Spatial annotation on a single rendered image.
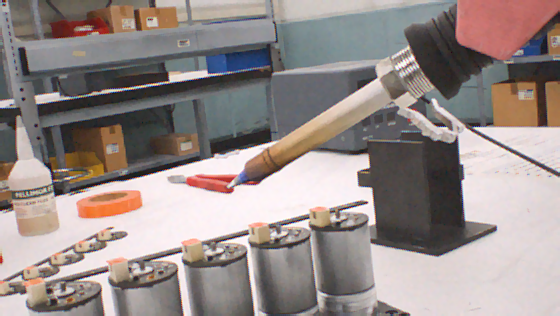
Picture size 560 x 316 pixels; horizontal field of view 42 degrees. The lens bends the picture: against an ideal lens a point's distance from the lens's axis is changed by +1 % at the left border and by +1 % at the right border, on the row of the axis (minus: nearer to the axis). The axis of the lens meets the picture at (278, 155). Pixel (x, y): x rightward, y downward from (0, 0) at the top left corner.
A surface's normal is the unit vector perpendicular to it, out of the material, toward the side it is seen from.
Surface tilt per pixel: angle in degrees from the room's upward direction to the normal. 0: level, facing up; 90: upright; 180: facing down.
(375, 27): 90
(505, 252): 0
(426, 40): 54
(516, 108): 89
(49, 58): 90
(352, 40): 90
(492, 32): 99
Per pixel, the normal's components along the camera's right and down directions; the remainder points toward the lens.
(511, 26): -0.33, 0.34
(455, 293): -0.12, -0.98
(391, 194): -0.76, 0.19
